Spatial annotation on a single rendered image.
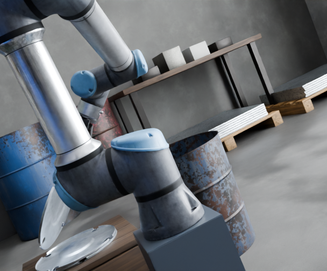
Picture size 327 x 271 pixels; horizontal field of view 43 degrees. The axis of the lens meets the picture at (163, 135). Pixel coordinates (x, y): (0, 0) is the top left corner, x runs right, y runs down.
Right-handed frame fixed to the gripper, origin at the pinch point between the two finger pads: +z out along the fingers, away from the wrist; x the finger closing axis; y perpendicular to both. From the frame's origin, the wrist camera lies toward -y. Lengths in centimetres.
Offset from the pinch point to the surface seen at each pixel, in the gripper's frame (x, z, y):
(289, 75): 171, -120, -386
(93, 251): 17.8, 18.0, 9.8
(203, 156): 44, -19, -24
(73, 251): 11.9, 23.1, 2.6
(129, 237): 26.8, 10.7, 7.1
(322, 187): 110, -23, -58
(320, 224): 98, -11, -23
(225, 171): 56, -16, -30
